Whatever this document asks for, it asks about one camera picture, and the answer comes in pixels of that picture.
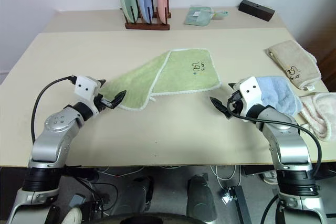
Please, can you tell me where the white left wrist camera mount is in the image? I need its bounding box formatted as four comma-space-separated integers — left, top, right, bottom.
73, 76, 100, 115

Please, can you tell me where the light blue folded towel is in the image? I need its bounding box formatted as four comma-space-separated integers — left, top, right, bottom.
255, 75, 303, 116

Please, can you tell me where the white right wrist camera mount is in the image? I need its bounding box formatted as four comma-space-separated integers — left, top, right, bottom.
233, 76, 264, 118

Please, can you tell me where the brown wooden dish rack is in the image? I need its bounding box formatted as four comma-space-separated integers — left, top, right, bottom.
123, 0, 172, 31

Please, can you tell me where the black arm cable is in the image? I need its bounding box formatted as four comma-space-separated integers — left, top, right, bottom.
30, 76, 78, 144
227, 98, 322, 183

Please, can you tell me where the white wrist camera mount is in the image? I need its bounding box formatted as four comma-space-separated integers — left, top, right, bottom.
233, 76, 264, 118
73, 76, 100, 115

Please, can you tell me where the black metal table leg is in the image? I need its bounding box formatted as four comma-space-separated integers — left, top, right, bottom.
226, 185, 255, 224

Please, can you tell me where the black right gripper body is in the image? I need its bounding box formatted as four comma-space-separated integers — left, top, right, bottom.
226, 90, 244, 117

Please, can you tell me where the teal packaged folded cloth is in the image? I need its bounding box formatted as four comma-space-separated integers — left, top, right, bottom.
183, 6, 215, 27

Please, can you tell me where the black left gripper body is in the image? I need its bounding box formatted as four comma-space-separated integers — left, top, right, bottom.
93, 93, 114, 113

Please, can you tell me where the white shoe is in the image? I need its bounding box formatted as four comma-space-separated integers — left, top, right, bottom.
61, 206, 83, 224

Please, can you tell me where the pink fluffy folded towel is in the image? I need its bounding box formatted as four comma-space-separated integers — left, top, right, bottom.
299, 92, 336, 141

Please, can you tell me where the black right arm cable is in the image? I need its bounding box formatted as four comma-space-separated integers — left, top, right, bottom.
227, 98, 322, 183

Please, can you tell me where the green towel with white trim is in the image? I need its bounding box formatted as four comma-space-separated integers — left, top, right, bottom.
99, 48, 222, 111

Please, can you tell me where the white floor cable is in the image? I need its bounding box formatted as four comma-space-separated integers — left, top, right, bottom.
209, 165, 243, 189

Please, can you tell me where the beige folded towel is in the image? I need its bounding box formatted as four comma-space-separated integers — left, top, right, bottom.
264, 39, 322, 91

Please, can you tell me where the black rectangular block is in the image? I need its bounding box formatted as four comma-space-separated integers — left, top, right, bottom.
238, 0, 276, 23

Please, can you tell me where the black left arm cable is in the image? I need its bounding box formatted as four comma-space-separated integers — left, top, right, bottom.
30, 76, 78, 144

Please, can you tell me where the dark rounded shape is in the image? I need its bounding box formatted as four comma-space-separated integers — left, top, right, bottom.
186, 173, 217, 222
114, 175, 155, 217

